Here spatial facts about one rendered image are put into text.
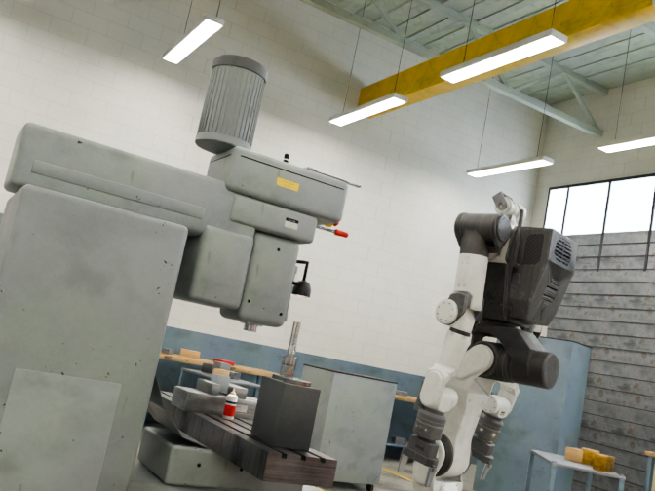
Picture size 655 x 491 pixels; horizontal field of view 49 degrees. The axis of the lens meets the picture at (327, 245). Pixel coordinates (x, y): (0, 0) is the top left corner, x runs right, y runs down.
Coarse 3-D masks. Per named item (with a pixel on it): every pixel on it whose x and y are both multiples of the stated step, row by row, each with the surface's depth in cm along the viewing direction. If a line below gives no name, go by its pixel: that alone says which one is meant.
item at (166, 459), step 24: (144, 432) 253; (168, 432) 252; (144, 456) 247; (168, 456) 227; (192, 456) 229; (216, 456) 233; (168, 480) 225; (192, 480) 229; (216, 480) 233; (240, 480) 237
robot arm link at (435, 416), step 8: (448, 392) 219; (416, 400) 222; (448, 400) 218; (456, 400) 221; (416, 408) 221; (424, 408) 218; (432, 408) 216; (440, 408) 215; (448, 408) 218; (424, 416) 216; (432, 416) 215; (440, 416) 215; (432, 424) 214; (440, 424) 215
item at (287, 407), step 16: (272, 384) 223; (288, 384) 214; (304, 384) 218; (272, 400) 220; (288, 400) 214; (304, 400) 216; (256, 416) 229; (272, 416) 217; (288, 416) 213; (304, 416) 215; (256, 432) 226; (272, 432) 214; (288, 432) 213; (304, 432) 215; (288, 448) 213; (304, 448) 215
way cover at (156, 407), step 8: (152, 392) 234; (160, 392) 226; (152, 400) 237; (160, 400) 228; (152, 408) 246; (160, 408) 232; (152, 416) 256; (160, 416) 242; (168, 416) 228; (168, 424) 237; (176, 432) 232; (192, 440) 231
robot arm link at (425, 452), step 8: (416, 424) 217; (424, 424) 215; (416, 432) 216; (424, 432) 215; (432, 432) 214; (440, 432) 215; (408, 440) 220; (416, 440) 218; (424, 440) 216; (432, 440) 216; (408, 448) 219; (416, 448) 217; (424, 448) 215; (432, 448) 214; (408, 456) 218; (416, 456) 216; (424, 456) 214; (432, 456) 215; (424, 464) 214; (432, 464) 213
